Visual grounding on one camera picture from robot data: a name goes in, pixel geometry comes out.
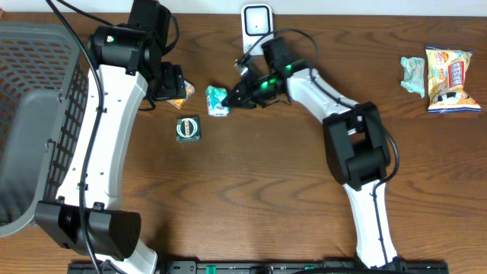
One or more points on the orange tissue pack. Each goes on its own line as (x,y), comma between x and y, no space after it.
(190,90)

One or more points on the teal wet wipes pack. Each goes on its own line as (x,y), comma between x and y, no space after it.
(413,77)

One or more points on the teal kleenex tissue pack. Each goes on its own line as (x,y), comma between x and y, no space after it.
(214,97)

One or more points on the black box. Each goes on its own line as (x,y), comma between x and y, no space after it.
(188,129)

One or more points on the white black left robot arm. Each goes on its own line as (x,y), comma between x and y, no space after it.
(86,216)

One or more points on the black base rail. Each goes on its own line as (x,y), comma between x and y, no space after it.
(328,266)

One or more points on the white barcode scanner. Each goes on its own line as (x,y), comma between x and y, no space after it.
(257,20)

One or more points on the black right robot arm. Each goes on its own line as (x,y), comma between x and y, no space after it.
(358,147)

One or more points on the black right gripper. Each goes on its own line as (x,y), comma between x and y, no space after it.
(240,91)

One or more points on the grey plastic basket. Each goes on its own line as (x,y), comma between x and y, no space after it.
(44,92)

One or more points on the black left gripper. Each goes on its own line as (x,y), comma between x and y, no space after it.
(174,87)

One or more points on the white snack bag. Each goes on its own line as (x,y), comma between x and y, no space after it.
(446,81)

